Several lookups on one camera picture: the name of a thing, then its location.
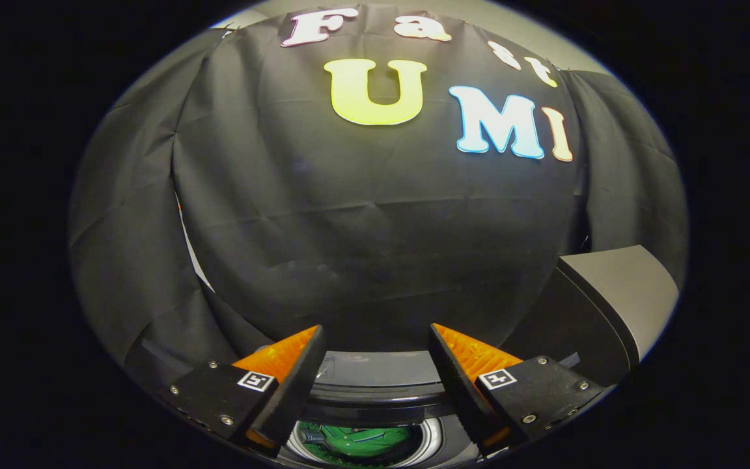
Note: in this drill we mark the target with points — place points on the green polo shirt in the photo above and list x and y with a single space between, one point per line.
362 441

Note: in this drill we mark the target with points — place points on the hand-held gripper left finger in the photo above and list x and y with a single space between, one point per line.
293 387

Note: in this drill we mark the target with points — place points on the beige cabinet with black frame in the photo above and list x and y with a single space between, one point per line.
622 286

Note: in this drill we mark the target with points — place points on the black backdrop cloth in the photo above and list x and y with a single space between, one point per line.
349 228

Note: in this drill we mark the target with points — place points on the dark washing machine lid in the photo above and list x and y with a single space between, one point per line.
375 384

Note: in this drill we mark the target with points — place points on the grey washing machine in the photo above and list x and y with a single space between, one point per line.
432 438

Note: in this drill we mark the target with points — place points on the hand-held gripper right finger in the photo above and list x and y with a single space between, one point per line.
456 387

